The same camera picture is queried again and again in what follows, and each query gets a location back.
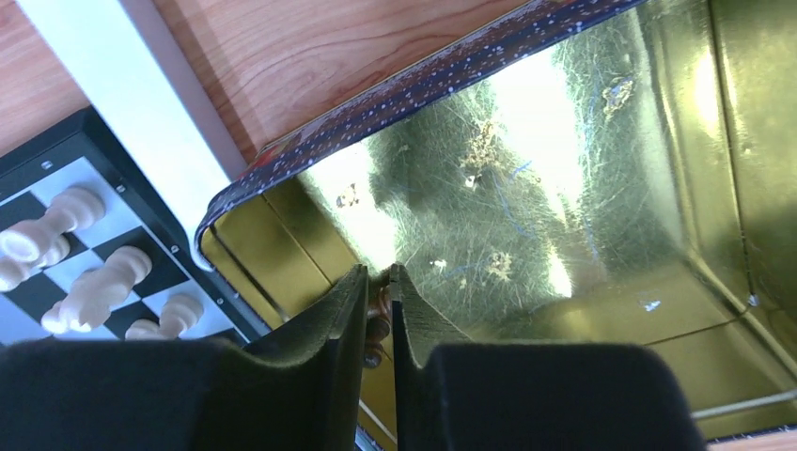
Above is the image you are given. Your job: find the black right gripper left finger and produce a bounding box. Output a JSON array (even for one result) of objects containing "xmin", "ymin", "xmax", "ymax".
[{"xmin": 1, "ymin": 265, "xmax": 368, "ymax": 450}]

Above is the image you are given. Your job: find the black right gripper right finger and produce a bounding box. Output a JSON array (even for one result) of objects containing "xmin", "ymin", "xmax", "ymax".
[{"xmin": 389, "ymin": 264, "xmax": 706, "ymax": 450}]

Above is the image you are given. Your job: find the gold tin box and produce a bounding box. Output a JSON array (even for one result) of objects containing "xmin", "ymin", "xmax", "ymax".
[{"xmin": 200, "ymin": 1, "xmax": 796, "ymax": 449}]

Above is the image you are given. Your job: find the black white chess board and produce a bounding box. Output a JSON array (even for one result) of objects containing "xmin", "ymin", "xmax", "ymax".
[{"xmin": 1, "ymin": 107, "xmax": 269, "ymax": 346}]

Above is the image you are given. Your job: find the white chess piece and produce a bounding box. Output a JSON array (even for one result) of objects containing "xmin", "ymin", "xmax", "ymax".
[
  {"xmin": 1, "ymin": 236, "xmax": 70, "ymax": 292},
  {"xmin": 1, "ymin": 186, "xmax": 106, "ymax": 263},
  {"xmin": 124, "ymin": 293, "xmax": 204, "ymax": 340},
  {"xmin": 40, "ymin": 246, "xmax": 152, "ymax": 334}
]

